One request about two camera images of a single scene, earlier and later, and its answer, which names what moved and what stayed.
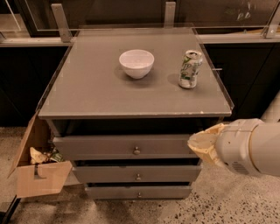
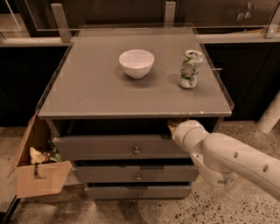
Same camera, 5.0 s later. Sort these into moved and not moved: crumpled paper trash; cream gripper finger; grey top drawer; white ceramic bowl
Moved: cream gripper finger
Not moved: white ceramic bowl; grey top drawer; crumpled paper trash
